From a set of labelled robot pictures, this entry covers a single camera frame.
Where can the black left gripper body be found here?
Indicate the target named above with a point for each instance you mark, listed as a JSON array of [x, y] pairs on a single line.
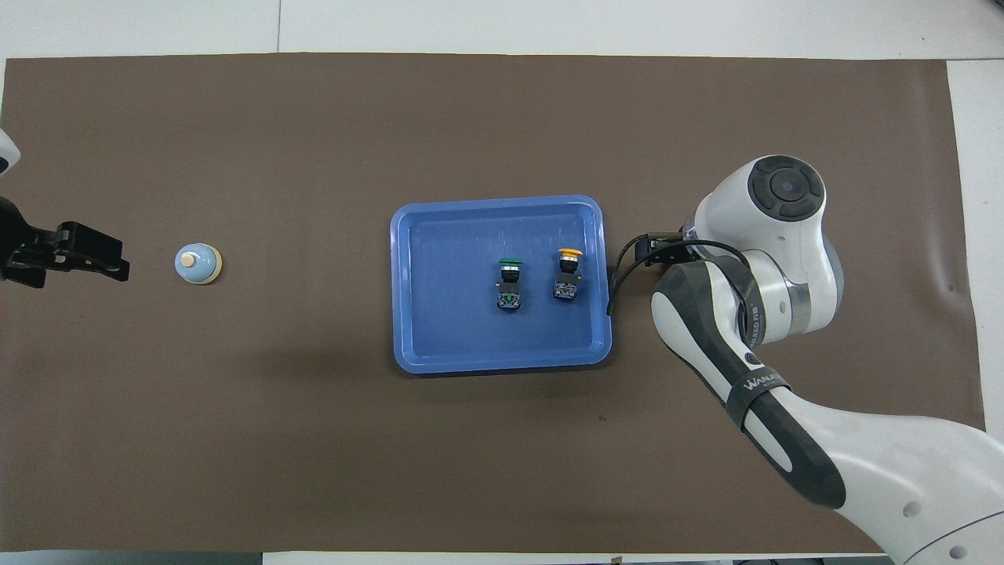
[[23, 243]]

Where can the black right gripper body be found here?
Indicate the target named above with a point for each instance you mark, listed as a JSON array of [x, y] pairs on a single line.
[[678, 245]]

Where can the yellow push button switch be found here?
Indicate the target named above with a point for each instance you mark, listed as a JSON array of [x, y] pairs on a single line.
[[568, 278]]

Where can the light blue service bell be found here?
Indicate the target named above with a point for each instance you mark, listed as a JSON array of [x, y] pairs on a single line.
[[198, 267]]

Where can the green push button switch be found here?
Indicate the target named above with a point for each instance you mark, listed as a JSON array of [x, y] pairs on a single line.
[[510, 286]]

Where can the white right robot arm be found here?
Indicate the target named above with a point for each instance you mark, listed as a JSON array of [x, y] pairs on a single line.
[[784, 227]]

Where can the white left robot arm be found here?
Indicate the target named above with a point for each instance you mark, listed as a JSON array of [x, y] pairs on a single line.
[[6, 153]]

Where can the blue plastic tray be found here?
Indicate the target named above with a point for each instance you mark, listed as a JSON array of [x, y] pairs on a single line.
[[447, 314]]

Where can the brown table mat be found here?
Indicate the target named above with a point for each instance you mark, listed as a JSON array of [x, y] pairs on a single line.
[[314, 439]]

